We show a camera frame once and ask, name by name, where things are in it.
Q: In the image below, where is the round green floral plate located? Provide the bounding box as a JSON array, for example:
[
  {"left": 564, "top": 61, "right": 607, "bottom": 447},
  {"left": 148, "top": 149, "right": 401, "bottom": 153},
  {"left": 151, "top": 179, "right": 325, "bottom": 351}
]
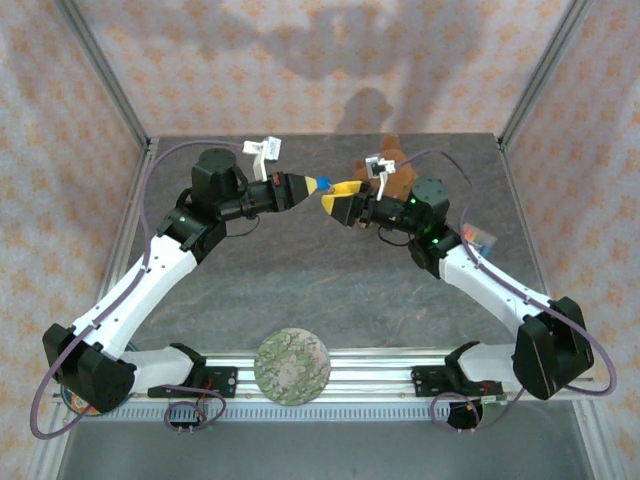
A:
[{"left": 253, "top": 327, "right": 332, "bottom": 404}]

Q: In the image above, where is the colourful small packet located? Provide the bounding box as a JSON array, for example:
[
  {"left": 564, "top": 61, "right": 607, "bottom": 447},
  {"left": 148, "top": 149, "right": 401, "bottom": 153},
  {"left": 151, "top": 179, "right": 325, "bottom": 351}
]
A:
[{"left": 462, "top": 223, "right": 496, "bottom": 254}]

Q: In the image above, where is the aluminium table side rail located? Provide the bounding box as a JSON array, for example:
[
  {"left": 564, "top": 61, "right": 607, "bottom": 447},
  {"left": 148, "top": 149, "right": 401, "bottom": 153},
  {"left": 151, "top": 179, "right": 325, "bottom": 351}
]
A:
[
  {"left": 497, "top": 134, "right": 621, "bottom": 480},
  {"left": 24, "top": 138, "right": 160, "bottom": 480}
]

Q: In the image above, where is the black cable connector box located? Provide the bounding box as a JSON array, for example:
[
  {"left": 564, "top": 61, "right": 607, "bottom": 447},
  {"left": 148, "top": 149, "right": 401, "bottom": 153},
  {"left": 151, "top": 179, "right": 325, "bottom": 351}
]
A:
[
  {"left": 447, "top": 402, "right": 484, "bottom": 432},
  {"left": 168, "top": 402, "right": 207, "bottom": 433}
]

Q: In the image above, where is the round orange and blue coaster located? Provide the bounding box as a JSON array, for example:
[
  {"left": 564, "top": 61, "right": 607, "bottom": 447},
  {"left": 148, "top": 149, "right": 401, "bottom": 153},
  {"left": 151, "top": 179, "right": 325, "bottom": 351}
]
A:
[{"left": 59, "top": 382, "right": 104, "bottom": 417}]

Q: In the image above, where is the brown plush toy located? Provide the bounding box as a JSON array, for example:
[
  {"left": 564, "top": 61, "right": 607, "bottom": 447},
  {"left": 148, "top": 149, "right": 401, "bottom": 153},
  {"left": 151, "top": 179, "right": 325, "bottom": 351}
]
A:
[{"left": 349, "top": 134, "right": 420, "bottom": 231}]

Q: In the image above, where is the aluminium frame post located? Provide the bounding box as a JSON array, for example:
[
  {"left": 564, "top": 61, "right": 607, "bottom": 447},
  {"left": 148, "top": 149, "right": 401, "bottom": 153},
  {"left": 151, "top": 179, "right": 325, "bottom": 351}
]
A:
[
  {"left": 53, "top": 0, "right": 153, "bottom": 151},
  {"left": 498, "top": 0, "right": 594, "bottom": 151}
]

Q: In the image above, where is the slotted grey cable duct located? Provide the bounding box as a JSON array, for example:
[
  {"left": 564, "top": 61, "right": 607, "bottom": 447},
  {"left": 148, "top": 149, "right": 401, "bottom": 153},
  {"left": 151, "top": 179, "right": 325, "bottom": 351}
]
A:
[{"left": 79, "top": 404, "right": 501, "bottom": 424}]

